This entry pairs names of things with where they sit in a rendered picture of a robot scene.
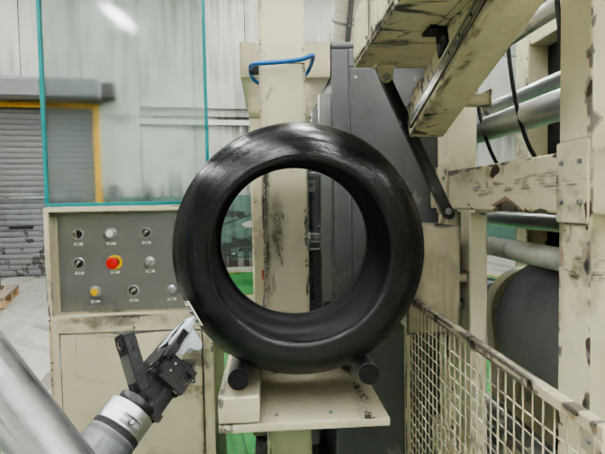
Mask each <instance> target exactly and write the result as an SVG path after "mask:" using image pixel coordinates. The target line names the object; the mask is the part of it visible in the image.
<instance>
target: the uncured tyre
mask: <svg viewBox="0 0 605 454"><path fill-rule="evenodd" d="M285 168H304V169H309V170H313V171H316V172H319V173H321V174H323V175H325V176H327V177H330V178H332V179H333V180H335V181H336V182H338V183H339V184H340V185H341V186H343V187H344V188H345V189H346V190H347V191H348V192H349V194H350V195H351V196H352V198H353V199H354V200H355V202H356V204H357V206H358V208H359V210H360V212H361V214H362V216H363V219H364V223H365V227H366V254H365V258H364V261H363V264H362V267H361V269H360V271H359V273H358V275H357V277H356V279H355V280H354V282H353V283H352V285H351V286H350V287H349V288H348V290H347V291H346V292H345V293H344V294H343V295H341V296H340V297H339V298H338V299H336V300H335V301H333V302H332V303H330V304H327V305H325V306H323V307H322V308H320V309H317V310H313V311H310V312H306V313H281V312H277V311H274V310H270V309H268V308H265V307H264V306H262V305H260V304H257V303H255V302H254V301H252V300H251V299H250V298H248V297H247V296H246V295H245V294H244V293H243V292H242V291H241V290H240V289H239V288H238V287H237V286H236V284H235V283H234V281H233V280H232V278H231V277H230V274H229V272H228V270H227V268H226V266H225V263H224V259H223V256H222V250H221V232H222V226H223V223H224V220H225V217H226V214H227V212H228V210H229V208H230V206H231V204H232V202H233V201H234V199H235V198H236V197H237V195H238V194H239V193H240V192H241V191H242V190H243V189H244V188H245V187H246V186H247V185H248V184H250V183H251V182H252V181H254V180H255V179H257V178H259V177H261V176H263V175H265V174H267V173H270V172H273V171H276V170H279V169H285ZM172 259H173V267H174V272H175V276H176V282H177V286H178V289H179V291H180V294H181V296H182V298H183V300H184V302H185V301H189V303H190V304H191V306H192V307H193V308H194V311H195V312H196V314H197V316H198V317H199V319H200V321H201V322H202V324H203V326H199V327H200V328H201V329H202V330H203V332H204V333H205V334H206V335H207V336H208V337H209V338H210V339H211V340H212V341H214V342H215V343H216V344H217V345H218V346H219V347H221V348H222V349H223V350H225V351H226V352H228V353H229V354H231V356H233V357H235V358H237V359H239V360H241V361H243V362H245V363H247V364H249V365H251V366H254V367H256V368H261V369H264V370H268V371H272V372H276V373H283V374H295V375H301V374H313V373H320V372H324V371H328V370H332V369H335V368H340V367H342V366H345V365H347V364H349V363H351V362H353V361H355V360H357V359H360V358H361V357H363V356H365V354H367V353H368V352H370V351H371V350H373V349H374V348H376V347H377V346H378V345H379V344H381V343H382V342H383V341H384V340H385V339H386V338H387V337H388V336H389V335H390V334H391V333H392V332H393V330H394V329H395V328H396V327H397V326H398V324H399V323H400V322H401V320H402V318H403V317H404V315H405V314H406V313H407V311H408V310H409V308H410V306H411V303H412V301H413V298H414V296H415V295H416V292H417V289H418V286H419V283H420V278H421V273H422V268H423V261H424V235H423V229H422V223H421V219H420V213H419V210H418V207H417V205H416V202H415V200H414V197H413V195H412V193H411V191H410V189H409V187H408V185H407V184H406V182H405V180H404V179H403V177H402V175H401V174H400V172H399V171H398V170H397V169H396V167H395V166H394V165H393V164H392V163H391V161H390V160H389V159H388V158H387V157H386V156H385V155H383V154H382V153H381V152H380V151H379V150H377V149H376V148H375V147H373V146H372V145H371V144H369V143H368V142H366V141H364V140H362V139H361V138H359V137H357V136H356V135H354V134H352V133H350V132H346V131H343V130H341V129H339V128H336V127H332V126H329V125H325V124H320V123H305V122H293V123H277V124H272V125H268V126H265V127H262V128H259V129H256V130H254V131H251V132H248V133H245V134H243V135H241V136H239V137H238V138H237V139H235V140H233V141H231V142H230V143H228V144H227V145H225V146H224V147H222V148H221V149H220V150H218V151H217V152H216V153H215V154H214V155H213V156H212V157H210V158H209V159H208V160H207V161H206V163H205V164H204V165H203V166H202V167H201V168H200V170H199V171H198V172H197V174H196V175H195V176H194V178H193V180H192V181H191V183H190V185H189V186H188V188H187V189H186V191H185V194H184V196H183V199H182V201H181V203H180V205H179V208H178V211H177V214H176V220H175V225H174V230H173V239H172Z"/></svg>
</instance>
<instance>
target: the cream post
mask: <svg viewBox="0 0 605 454"><path fill-rule="evenodd" d="M257 27H258V51H257V53H258V61H263V60H276V59H294V58H300V57H303V56H305V48H304V0H257ZM257 78H259V85H258V86H259V105H260V128H262V127H265V126H268V125H272V124H277V123H293V122H305V123H306V96H305V61H301V62H295V63H288V64H278V65H265V66H259V77H257ZM261 179H262V222H263V261H264V300H265V308H268V309H270V310H274V311H277V312H281V313H306V312H309V311H310V292H309V242H308V194H307V169H304V168H285V169H279V170H276V171H273V172H270V173H267V174H265V175H263V176H261ZM266 443H267V454H312V430H299V431H268V432H267V442H266Z"/></svg>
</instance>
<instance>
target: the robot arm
mask: <svg viewBox="0 0 605 454"><path fill-rule="evenodd" d="M195 320H196V317H195V316H192V317H190V318H187V319H184V320H183V321H182V322H181V323H180V324H179V325H177V327H175V329H174V330H173V331H171V332H170V334H168V336H166V338H165V339H164V340H163V341H161V343H160V344H159V345H158V346H157V347H156V348H155V349H154V351H153V352H152V353H151V354H150V355H149V356H148V357H147V358H146V359H145V361H144V362H143V359H142V356H141V353H140V347H139V344H138V340H137V338H136V335H135V331H127V332H123V333H121V334H120V335H118V336H116V337H115V339H114V340H115V345H116V349H117V350H118V353H119V357H120V360H121V363H122V368H123V372H124V375H125V378H126V381H127V384H128V388H129V390H130V391H129V390H122V392H121V393H120V394H119V395H112V396H111V398H110V399H109V400H108V401H107V403H106V404H105V405H104V407H103V408H102V409H101V410H100V411H99V413H98V414H97V415H96V417H95V418H94V419H93V420H92V421H91V422H90V424H89V425H88V426H87V427H86V429H85V430H84V431H83V433H82V434H81V433H80V432H79V431H78V430H77V428H76V427H75V425H74V424H73V423H72V422H71V421H70V420H69V419H68V417H67V416H66V414H65V413H64V412H63V410H62V409H61V408H60V407H59V405H58V404H57V402H56V401H55V400H54V398H53V397H52V396H51V395H50V393H49V392H48V390H47V389H46V388H45V386H44V385H43V384H42V383H41V381H40V380H39V379H38V378H37V377H36V375H35V374H34V373H33V372H32V370H31V369H30V367H29V366H28V365H27V363H26V362H25V361H24V360H23V358H22V357H21V355H20V354H19V353H18V351H17V350H16V349H15V348H14V346H13V345H12V343H11V342H10V341H9V340H8V339H7V338H6V337H5V335H4V334H3V332H2V331H1V330H0V450H1V451H2V452H3V453H4V454H131V453H132V452H133V451H134V450H135V448H136V447H137V446H138V444H139V442H140V441H141V439H142V438H143V436H144V435H145V433H146V432H147V431H148V429H149V427H150V426H151V424H152V423H154V422H156V423H159V422H160V421H161V419H162V418H163V416H162V415H161V414H162V413H163V412H164V410H165V409H166V408H167V406H168V404H169V403H170V402H171V400H172V399H173V398H177V397H178V396H179V395H182V394H183V393H184V391H185V390H186V389H187V387H188V386H189V385H190V383H191V382H192V380H193V379H194V377H195V376H196V374H197V373H196V372H195V371H194V370H193V369H192V368H191V365H190V364H189V363H188V362H186V361H185V360H184V359H182V360H181V359H180V358H179V357H178V356H182V355H184V354H185V353H191V352H193V350H197V351H198V350H200V349H201V348H202V346H203V343H202V341H201V340H200V338H199V337H198V335H197V333H196V332H195V330H194V327H193V325H194V322H195ZM177 355H178V356H177ZM190 377H191V379H190ZM189 379H190V380H189ZM188 380H189V382H188ZM187 382H188V383H187ZM186 383H187V385H186ZM185 385H186V386H185ZM184 386H185V387H184ZM173 391H175V392H176V393H177V394H175V393H174V392H173Z"/></svg>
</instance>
